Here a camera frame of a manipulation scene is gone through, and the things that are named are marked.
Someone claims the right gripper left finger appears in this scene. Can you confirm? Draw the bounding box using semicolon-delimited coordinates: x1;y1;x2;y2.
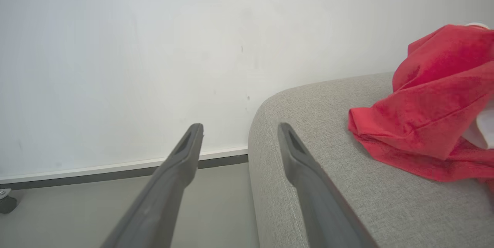
100;123;204;248

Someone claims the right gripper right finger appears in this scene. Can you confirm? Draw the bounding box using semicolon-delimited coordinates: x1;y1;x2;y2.
277;122;381;248

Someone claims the red garment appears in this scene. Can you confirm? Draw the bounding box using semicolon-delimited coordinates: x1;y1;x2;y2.
348;22;494;194

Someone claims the grey fabric sofa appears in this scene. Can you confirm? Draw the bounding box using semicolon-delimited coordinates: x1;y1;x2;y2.
248;71;494;248

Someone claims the white and black baseboard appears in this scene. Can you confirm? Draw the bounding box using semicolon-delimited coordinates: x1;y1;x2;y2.
0;147;249;191

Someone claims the black caster wheel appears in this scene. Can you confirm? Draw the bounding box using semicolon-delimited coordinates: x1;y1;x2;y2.
0;196;18;214

